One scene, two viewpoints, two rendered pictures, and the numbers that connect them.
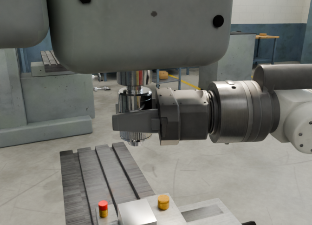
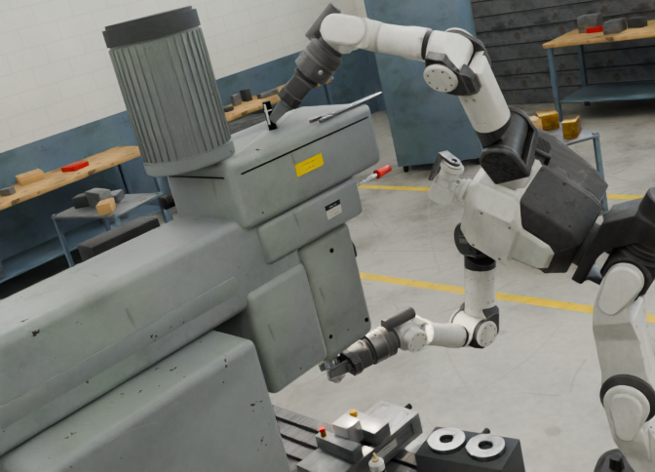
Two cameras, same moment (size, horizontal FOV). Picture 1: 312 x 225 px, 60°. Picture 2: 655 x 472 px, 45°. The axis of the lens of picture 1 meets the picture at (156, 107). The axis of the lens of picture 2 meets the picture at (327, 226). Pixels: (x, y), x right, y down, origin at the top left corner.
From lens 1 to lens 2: 1.79 m
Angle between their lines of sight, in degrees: 20
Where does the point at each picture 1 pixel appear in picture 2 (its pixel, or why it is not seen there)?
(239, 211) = not seen: hidden behind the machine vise
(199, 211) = (373, 412)
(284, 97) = (399, 331)
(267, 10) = (286, 24)
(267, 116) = (394, 342)
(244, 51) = not seen: hidden behind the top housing
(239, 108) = (381, 344)
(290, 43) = (356, 78)
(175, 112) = (358, 358)
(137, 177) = (304, 420)
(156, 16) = (348, 330)
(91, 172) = not seen: hidden behind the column
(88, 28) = (332, 345)
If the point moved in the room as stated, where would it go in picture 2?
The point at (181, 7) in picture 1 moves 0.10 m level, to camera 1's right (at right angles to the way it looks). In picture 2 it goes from (355, 322) to (388, 307)
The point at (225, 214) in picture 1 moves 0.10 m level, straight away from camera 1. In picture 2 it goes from (390, 407) to (383, 390)
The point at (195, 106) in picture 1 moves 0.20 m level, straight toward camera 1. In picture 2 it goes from (364, 352) to (391, 384)
